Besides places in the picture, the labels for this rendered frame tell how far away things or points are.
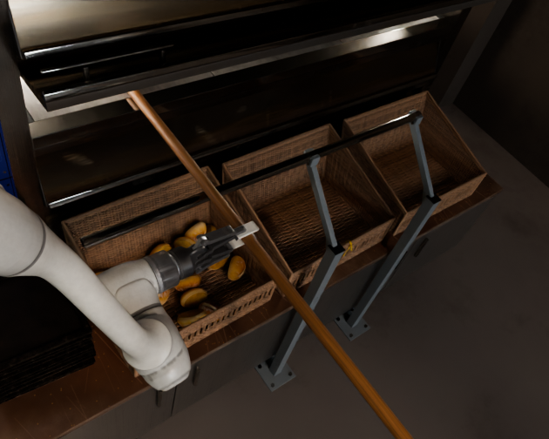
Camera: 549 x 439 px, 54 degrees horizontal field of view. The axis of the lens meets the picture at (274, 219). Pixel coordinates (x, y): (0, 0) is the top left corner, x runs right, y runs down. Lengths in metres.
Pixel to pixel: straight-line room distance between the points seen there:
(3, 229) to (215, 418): 1.81
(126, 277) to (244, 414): 1.34
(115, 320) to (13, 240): 0.33
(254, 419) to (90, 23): 1.68
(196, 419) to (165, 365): 1.26
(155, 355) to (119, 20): 0.81
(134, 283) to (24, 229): 0.49
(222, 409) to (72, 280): 1.58
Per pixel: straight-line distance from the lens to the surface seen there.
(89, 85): 1.35
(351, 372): 1.23
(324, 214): 1.70
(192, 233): 2.03
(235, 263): 1.97
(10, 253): 0.74
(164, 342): 1.13
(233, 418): 2.42
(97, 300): 0.97
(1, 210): 0.71
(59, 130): 1.60
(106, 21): 1.44
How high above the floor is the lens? 2.26
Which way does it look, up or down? 49 degrees down
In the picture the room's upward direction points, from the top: 18 degrees clockwise
